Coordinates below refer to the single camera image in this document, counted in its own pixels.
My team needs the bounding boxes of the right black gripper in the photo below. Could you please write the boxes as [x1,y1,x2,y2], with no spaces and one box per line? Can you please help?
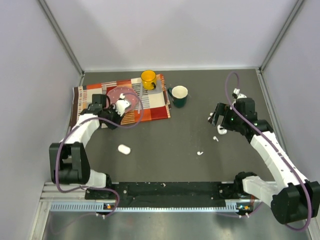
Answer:
[208,102,243,132]

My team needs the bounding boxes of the white earbud charging case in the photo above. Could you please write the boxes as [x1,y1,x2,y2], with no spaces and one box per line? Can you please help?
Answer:
[117,144,131,155]

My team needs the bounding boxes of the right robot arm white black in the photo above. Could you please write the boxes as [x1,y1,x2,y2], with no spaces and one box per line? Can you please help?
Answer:
[208,97,320,224]

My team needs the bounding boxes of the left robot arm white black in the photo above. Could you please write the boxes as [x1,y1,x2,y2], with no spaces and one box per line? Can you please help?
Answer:
[49,94,131,199]

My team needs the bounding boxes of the pink dotted plate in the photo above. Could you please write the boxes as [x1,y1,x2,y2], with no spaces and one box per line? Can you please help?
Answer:
[106,85,138,113]

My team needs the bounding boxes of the lilac fork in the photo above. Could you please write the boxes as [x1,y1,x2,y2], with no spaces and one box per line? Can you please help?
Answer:
[102,85,107,95]

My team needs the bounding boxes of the lilac knife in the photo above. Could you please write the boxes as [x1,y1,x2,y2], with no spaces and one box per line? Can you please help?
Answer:
[137,83,143,114]

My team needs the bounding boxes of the patterned orange placemat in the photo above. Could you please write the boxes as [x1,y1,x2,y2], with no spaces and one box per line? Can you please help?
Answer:
[69,74,171,128]

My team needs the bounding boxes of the dark green mug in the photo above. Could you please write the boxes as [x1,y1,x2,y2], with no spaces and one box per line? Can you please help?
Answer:
[167,85,189,108]

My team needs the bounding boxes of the yellow mug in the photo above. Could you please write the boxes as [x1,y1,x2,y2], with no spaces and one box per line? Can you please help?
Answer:
[140,70,157,91]

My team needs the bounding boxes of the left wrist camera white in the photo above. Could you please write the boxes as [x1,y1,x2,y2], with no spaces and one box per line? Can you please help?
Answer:
[115,93,131,117]

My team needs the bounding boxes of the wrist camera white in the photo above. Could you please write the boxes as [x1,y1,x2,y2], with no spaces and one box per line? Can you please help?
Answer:
[115,93,131,117]
[232,88,247,100]

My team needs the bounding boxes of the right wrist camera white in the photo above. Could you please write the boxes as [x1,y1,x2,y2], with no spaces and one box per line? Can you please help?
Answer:
[232,88,247,100]

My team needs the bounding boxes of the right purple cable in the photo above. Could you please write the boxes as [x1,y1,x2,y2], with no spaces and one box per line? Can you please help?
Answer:
[224,71,316,231]

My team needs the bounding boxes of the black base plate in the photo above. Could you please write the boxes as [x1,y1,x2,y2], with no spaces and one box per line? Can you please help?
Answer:
[84,181,253,208]

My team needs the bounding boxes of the grey slotted cable duct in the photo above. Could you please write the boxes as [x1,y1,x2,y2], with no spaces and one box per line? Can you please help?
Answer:
[50,202,250,213]

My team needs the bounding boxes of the aluminium frame rail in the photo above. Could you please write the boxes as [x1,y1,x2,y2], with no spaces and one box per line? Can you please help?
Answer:
[40,182,86,201]

